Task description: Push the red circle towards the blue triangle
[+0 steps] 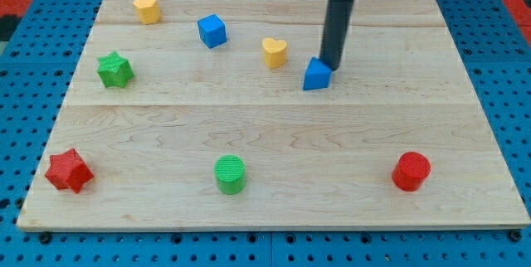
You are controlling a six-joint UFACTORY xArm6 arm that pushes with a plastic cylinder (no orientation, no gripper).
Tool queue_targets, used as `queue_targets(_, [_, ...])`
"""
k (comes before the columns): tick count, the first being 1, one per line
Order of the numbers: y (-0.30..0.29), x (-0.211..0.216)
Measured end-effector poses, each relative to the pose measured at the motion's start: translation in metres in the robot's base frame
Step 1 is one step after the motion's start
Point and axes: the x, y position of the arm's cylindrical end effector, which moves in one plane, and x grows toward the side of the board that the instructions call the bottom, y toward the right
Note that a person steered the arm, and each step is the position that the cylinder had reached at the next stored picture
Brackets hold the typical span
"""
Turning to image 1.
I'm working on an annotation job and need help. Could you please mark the blue triangle block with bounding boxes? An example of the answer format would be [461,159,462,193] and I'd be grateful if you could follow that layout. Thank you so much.
[303,57,333,90]

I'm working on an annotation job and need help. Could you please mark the green cylinder block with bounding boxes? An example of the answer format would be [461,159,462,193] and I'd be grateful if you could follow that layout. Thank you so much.
[213,155,246,195]

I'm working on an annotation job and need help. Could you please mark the yellow heart block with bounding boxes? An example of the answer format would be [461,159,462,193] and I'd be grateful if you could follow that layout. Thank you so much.
[261,37,288,69]

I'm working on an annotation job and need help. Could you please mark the wooden board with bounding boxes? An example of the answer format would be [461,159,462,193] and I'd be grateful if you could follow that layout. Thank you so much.
[17,0,530,232]

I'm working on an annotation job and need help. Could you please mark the blue cube block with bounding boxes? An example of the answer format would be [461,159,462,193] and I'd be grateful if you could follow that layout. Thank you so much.
[197,13,227,49]

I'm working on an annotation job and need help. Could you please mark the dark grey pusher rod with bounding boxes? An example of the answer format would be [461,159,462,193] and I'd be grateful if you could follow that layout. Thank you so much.
[319,0,354,71]

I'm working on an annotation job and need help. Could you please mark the red cylinder block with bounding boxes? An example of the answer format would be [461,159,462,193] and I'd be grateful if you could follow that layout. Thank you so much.
[392,152,431,192]

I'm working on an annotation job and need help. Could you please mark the green star block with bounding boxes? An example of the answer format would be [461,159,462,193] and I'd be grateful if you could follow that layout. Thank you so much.
[97,51,134,88]

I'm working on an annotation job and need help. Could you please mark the yellow hexagon block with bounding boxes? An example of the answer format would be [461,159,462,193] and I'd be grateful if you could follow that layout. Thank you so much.
[133,0,161,24]

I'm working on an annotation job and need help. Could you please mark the red star block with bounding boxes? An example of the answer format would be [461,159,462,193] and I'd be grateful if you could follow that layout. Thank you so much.
[45,148,95,194]

